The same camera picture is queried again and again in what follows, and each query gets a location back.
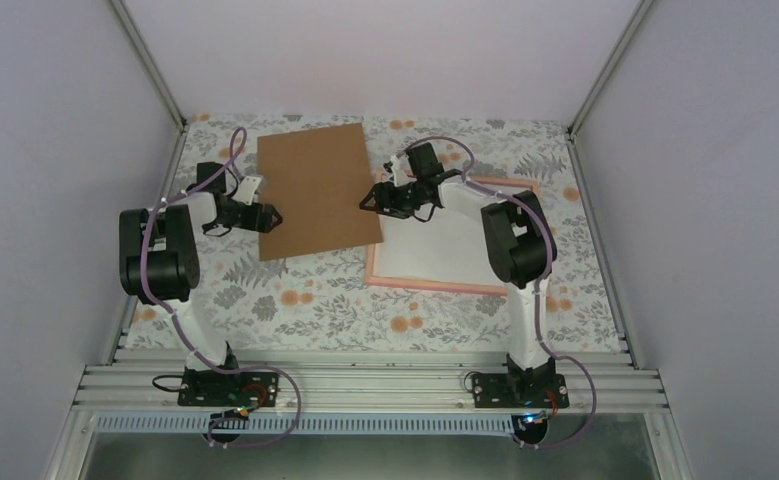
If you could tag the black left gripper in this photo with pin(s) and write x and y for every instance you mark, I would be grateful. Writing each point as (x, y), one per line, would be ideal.
(254, 224)

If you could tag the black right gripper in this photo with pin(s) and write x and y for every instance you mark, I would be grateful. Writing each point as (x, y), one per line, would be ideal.
(379, 190)

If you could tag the brown cardboard backing board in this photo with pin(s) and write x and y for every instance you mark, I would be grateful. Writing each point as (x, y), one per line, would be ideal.
(316, 179)

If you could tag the sunset photo print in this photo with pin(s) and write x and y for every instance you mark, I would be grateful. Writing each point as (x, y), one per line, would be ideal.
(442, 245)

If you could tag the pink wooden picture frame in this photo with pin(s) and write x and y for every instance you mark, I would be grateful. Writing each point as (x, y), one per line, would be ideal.
(429, 285)

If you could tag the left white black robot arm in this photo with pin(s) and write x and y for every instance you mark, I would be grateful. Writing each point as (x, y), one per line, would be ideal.
(160, 266)

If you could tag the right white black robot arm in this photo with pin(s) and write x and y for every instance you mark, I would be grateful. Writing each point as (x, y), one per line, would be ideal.
(519, 245)

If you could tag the floral patterned table mat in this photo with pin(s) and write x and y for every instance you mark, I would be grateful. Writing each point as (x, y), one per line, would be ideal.
(320, 302)

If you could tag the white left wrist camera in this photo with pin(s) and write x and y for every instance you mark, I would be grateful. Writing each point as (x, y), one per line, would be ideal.
(248, 188)

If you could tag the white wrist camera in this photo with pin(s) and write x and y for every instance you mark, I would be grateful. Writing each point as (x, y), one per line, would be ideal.
(396, 174)
(248, 188)

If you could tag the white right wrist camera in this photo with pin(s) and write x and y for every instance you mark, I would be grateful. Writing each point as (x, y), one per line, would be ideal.
(396, 174)

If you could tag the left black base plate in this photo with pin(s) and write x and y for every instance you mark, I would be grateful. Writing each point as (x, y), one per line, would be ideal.
(243, 390)

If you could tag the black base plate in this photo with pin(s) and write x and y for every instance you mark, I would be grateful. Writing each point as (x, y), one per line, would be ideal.
(243, 390)
(496, 391)

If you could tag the grey slotted cable duct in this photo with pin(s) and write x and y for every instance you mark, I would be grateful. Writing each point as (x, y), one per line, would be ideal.
(309, 423)

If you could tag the aluminium mounting rail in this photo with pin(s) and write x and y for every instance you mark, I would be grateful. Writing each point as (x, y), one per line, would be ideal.
(375, 382)

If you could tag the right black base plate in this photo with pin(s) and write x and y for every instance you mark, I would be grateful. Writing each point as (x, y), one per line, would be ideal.
(496, 391)

